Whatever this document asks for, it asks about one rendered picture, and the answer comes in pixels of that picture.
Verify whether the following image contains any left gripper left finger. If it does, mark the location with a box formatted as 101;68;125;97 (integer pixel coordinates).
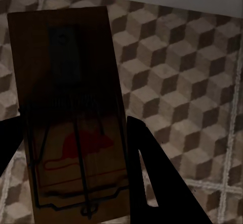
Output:
0;116;23;176

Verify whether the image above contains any mousetrap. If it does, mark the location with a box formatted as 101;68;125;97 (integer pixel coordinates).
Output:
7;6;130;224

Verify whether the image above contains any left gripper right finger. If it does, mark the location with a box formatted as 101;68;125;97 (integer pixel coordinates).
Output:
127;116;213;224

